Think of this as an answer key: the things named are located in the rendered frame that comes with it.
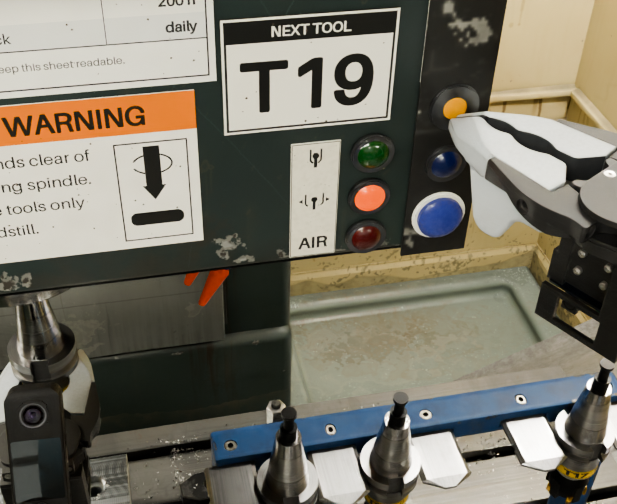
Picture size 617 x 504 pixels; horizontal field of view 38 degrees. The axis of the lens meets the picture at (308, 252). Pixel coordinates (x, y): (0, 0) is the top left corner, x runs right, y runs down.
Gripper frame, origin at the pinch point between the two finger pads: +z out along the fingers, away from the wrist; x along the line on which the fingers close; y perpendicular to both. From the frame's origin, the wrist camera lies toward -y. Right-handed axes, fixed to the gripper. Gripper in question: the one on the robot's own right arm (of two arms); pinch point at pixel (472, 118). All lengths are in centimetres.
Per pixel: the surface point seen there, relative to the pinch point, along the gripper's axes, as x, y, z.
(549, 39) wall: 107, 51, 59
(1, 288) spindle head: -23.5, 10.0, 15.7
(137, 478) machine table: 0, 82, 47
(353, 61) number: -5.2, -3.5, 4.8
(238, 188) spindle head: -10.8, 4.4, 8.3
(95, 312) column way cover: 9, 72, 71
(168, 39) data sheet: -13.9, -5.6, 9.9
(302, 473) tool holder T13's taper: 0.0, 46.8, 13.1
